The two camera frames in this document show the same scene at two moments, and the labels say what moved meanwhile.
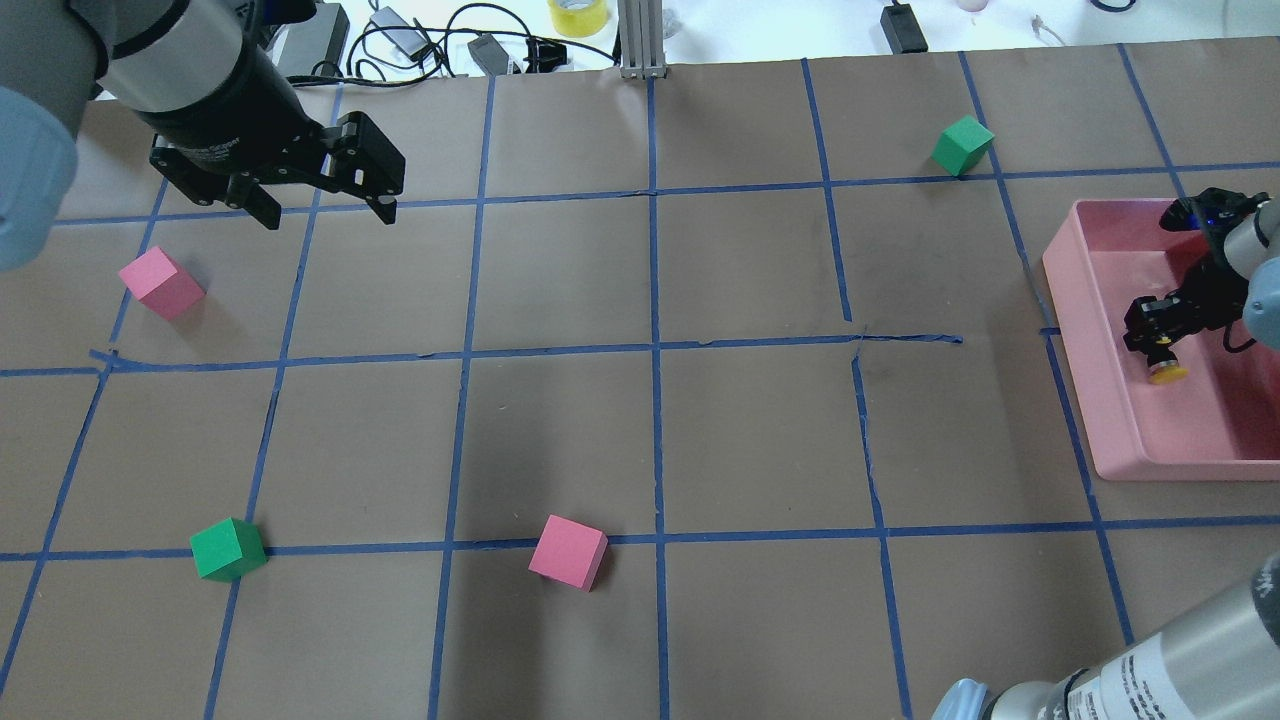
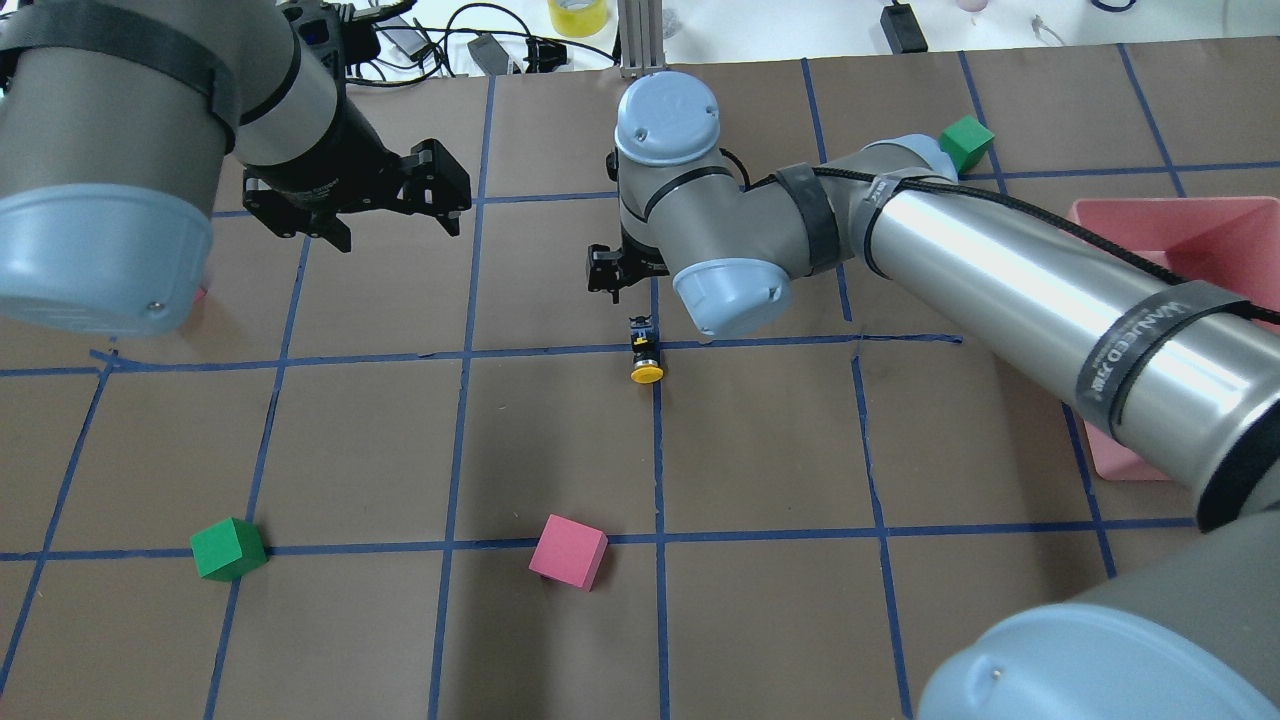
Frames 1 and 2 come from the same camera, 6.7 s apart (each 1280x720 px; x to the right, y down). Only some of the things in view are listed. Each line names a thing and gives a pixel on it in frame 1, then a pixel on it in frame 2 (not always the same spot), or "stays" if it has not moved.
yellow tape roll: x=578 y=18 stays
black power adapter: x=902 y=30 stays
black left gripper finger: x=361 y=160 → x=431 y=183
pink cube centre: x=569 y=552 stays
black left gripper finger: x=207 y=181 → x=289 y=215
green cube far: x=228 y=550 stays
